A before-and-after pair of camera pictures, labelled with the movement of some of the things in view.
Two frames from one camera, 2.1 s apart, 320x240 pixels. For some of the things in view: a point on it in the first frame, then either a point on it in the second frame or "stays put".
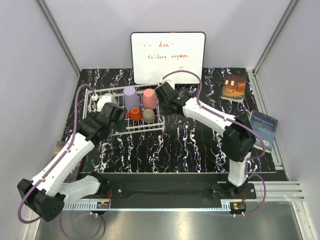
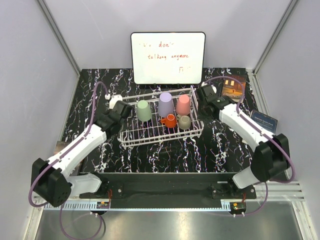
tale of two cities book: (73, 174) stays put
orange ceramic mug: (135, 114) to (170, 121)
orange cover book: (234, 88) stays put
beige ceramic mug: (149, 115) to (184, 121)
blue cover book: (266, 126) stays put
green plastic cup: (104, 98) to (144, 111)
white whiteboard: (155, 54) stays put
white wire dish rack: (141, 105) to (136, 132)
